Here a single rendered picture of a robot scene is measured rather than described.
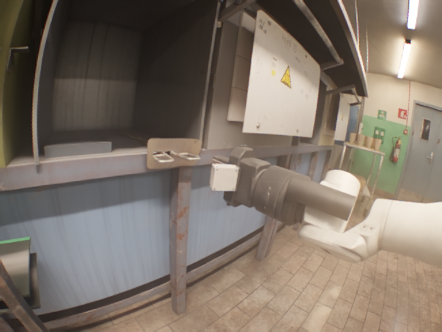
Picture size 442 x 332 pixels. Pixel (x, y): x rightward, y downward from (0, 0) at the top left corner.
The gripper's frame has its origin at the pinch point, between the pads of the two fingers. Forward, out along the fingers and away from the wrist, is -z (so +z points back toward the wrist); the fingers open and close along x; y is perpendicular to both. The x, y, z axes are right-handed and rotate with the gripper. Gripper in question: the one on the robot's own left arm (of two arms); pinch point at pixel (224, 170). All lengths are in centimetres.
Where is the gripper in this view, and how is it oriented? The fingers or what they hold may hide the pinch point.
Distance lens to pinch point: 41.6
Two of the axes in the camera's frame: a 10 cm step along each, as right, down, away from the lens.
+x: 1.3, -9.6, -2.6
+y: -6.9, 1.0, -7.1
